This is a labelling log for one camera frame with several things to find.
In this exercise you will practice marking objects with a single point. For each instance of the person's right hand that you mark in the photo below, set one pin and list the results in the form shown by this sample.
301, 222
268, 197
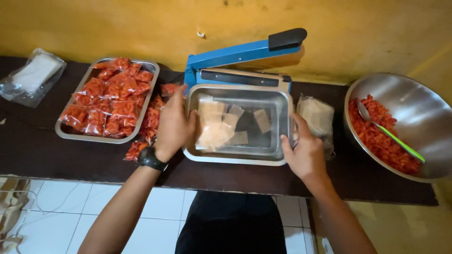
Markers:
307, 155

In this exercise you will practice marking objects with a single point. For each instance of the person's left hand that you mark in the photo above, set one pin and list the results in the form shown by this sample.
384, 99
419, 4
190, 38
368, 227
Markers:
173, 123

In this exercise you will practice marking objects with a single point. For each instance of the steel tray with paper labels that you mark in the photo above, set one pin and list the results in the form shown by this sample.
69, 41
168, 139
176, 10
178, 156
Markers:
270, 105

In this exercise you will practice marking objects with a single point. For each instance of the clear bag of beige labels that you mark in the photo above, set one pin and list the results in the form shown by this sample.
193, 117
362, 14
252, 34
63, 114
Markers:
317, 116

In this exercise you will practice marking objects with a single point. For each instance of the pile of beige paper labels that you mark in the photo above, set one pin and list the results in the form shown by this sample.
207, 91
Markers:
213, 134

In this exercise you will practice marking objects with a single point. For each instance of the black wristwatch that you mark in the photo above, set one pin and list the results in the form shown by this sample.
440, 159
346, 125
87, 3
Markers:
152, 160

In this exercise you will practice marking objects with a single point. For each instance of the steel tray with snack packets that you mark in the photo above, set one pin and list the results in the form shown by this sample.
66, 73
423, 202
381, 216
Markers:
151, 67

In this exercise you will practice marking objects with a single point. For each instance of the pile of red snack packets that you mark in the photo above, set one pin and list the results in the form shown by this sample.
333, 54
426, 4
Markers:
116, 91

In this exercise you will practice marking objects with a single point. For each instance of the heap of loose red snacks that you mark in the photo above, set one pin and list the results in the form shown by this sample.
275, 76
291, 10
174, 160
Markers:
374, 141

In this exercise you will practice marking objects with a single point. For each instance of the blue impulse bag sealer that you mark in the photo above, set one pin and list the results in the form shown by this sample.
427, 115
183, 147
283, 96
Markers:
229, 53

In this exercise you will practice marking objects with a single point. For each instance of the person's black clothing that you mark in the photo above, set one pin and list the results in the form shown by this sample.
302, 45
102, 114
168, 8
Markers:
229, 225

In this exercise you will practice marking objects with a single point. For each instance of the large steel bowl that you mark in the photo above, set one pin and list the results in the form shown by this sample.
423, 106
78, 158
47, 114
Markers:
416, 105

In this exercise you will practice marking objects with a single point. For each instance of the clear bag of white sheets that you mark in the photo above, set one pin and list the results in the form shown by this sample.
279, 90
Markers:
35, 74

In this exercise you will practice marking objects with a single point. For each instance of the beige cloth bag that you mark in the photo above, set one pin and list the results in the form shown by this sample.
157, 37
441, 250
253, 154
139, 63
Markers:
12, 208

